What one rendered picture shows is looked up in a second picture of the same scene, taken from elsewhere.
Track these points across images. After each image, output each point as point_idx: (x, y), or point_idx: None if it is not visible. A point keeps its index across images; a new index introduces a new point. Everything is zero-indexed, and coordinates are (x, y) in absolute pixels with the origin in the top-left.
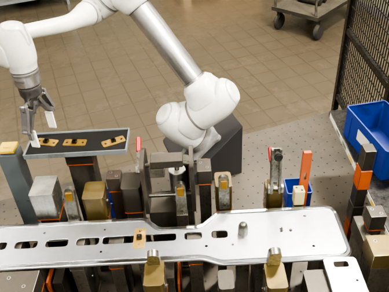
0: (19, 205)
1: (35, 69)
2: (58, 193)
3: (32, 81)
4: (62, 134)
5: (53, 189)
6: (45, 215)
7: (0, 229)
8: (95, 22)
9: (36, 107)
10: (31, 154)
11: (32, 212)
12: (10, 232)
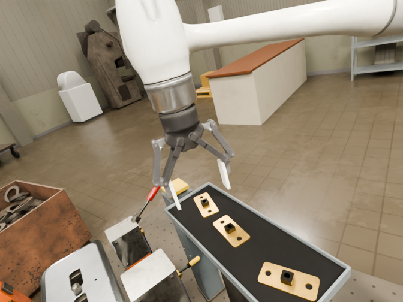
0: (186, 254)
1: (171, 78)
2: (167, 298)
3: (162, 102)
4: (234, 202)
5: (146, 293)
6: None
7: (110, 283)
8: (384, 24)
9: (179, 148)
10: (174, 213)
11: (195, 270)
12: (106, 299)
